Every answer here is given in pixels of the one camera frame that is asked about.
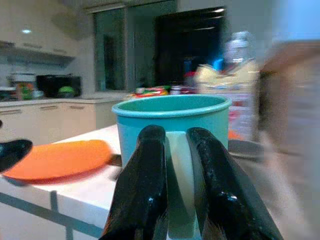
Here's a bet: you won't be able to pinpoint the green bowl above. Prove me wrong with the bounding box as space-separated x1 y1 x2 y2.
57 85 76 97

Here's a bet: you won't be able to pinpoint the cream kitchen cabinets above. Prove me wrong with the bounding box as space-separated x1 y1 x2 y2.
0 0 87 60
0 99 121 146

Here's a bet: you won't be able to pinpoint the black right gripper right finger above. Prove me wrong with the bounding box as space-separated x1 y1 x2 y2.
186 126 285 240

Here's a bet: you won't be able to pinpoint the black microwave oven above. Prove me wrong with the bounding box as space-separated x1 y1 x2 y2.
36 74 82 98

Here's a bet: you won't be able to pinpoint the cream lower kitchen cabinets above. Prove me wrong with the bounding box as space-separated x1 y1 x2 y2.
0 99 121 146

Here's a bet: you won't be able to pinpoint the colourful snack packet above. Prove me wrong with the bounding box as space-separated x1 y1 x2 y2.
128 85 171 98

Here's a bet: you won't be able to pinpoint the grey plate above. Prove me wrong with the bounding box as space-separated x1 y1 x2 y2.
227 138 265 159

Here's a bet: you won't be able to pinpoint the orange plate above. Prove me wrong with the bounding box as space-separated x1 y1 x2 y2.
1 139 115 183

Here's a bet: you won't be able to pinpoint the yellow patterned bag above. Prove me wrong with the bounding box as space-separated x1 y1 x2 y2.
194 61 261 141

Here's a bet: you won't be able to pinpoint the green and orange food box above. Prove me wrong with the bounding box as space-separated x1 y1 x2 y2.
16 82 35 100

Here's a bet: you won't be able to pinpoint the cream upper kitchen cabinets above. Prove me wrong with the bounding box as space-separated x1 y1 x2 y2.
0 0 87 60

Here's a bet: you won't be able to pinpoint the teal mug with pale handle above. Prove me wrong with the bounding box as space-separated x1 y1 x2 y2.
111 94 233 240

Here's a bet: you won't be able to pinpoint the clear plastic water bottle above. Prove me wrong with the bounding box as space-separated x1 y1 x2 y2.
223 30 256 66

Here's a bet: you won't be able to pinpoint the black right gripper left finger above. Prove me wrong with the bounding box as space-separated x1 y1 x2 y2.
98 124 168 240

